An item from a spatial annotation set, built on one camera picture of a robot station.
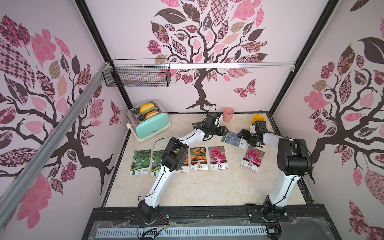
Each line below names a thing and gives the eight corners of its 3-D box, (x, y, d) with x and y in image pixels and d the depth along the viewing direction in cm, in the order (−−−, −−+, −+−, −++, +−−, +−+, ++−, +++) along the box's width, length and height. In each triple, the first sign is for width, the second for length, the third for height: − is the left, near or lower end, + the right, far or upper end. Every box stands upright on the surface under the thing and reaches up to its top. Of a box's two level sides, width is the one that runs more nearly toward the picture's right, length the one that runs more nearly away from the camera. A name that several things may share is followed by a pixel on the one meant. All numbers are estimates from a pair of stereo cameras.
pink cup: (222, 122, 117) (224, 114, 109) (221, 116, 121) (223, 107, 114) (232, 122, 117) (234, 114, 109) (230, 116, 121) (233, 107, 114)
